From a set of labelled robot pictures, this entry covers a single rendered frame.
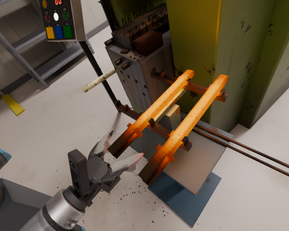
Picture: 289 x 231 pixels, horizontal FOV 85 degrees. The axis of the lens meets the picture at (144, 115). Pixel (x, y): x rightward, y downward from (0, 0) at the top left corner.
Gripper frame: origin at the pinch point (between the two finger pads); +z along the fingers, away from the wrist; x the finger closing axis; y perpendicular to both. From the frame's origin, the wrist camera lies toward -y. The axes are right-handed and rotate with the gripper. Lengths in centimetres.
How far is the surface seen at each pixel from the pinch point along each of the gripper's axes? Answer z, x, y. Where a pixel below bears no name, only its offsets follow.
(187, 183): 6.5, 15.6, 26.3
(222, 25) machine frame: 52, 3, -9
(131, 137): 1.8, 0.4, 1.0
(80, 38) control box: 37, -87, -1
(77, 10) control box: 45, -90, -15
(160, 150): 2.6, 11.5, -1.9
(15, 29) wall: 42, -350, 17
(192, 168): 12.2, 14.0, 26.3
